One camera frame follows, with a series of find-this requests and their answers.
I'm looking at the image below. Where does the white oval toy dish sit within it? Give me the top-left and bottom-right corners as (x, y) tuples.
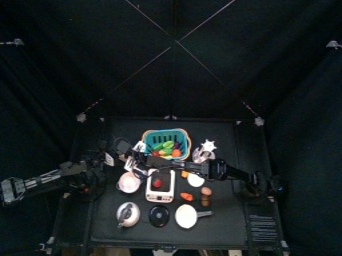
(186, 173), (206, 188)

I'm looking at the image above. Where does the silver toy kettle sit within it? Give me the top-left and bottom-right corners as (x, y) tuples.
(115, 201), (142, 229)

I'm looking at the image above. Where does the teal basket with orange rim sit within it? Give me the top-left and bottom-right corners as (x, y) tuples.
(140, 128), (194, 161)

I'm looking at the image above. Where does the white star-shaped utensil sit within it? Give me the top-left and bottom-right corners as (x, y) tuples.
(200, 139), (218, 153)

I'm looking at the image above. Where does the white toy induction cooker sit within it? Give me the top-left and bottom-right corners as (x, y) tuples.
(144, 169), (176, 204)

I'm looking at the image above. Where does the thin frame cord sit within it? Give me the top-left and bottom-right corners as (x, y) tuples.
(124, 0), (259, 118)
(84, 0), (237, 114)

